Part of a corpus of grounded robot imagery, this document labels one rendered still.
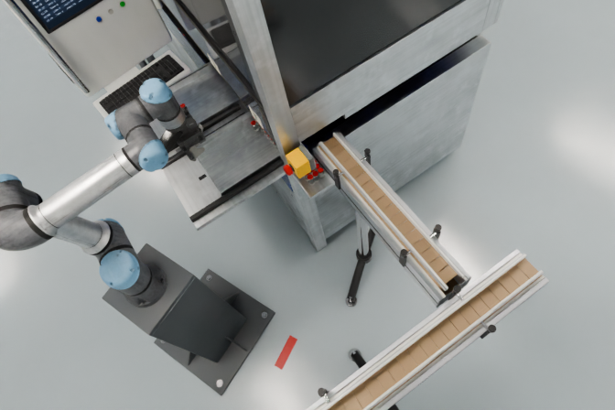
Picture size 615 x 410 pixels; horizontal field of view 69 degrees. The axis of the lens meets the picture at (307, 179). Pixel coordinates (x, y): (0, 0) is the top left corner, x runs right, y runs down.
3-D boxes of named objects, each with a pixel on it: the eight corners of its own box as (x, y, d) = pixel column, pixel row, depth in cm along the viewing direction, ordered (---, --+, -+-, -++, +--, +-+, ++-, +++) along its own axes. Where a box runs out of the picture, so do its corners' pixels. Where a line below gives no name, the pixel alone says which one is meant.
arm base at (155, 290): (147, 315, 158) (134, 308, 150) (118, 293, 164) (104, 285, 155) (175, 279, 163) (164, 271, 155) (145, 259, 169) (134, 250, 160)
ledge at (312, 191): (322, 156, 172) (321, 153, 170) (342, 179, 166) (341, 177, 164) (292, 175, 170) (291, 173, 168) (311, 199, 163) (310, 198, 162)
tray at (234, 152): (264, 107, 185) (262, 102, 182) (298, 148, 173) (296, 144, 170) (192, 151, 179) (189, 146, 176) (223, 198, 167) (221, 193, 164)
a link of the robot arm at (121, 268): (125, 303, 151) (104, 292, 139) (111, 272, 157) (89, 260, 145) (156, 281, 153) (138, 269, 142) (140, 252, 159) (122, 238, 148)
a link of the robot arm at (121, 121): (113, 138, 115) (150, 115, 118) (98, 113, 121) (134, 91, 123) (128, 155, 122) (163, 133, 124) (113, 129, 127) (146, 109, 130)
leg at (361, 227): (365, 245, 234) (361, 173, 168) (376, 259, 230) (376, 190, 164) (351, 255, 233) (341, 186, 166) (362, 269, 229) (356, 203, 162)
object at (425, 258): (311, 164, 173) (306, 141, 159) (344, 143, 176) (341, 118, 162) (433, 310, 141) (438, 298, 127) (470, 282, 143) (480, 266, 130)
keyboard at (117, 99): (169, 55, 218) (167, 51, 216) (185, 70, 212) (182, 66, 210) (99, 103, 209) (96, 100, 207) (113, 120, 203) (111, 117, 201)
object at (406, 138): (275, -17, 358) (247, -137, 282) (458, 155, 261) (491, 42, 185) (165, 44, 341) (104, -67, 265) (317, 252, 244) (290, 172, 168)
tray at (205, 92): (226, 60, 201) (223, 55, 198) (254, 96, 188) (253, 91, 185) (159, 100, 195) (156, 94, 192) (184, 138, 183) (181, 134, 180)
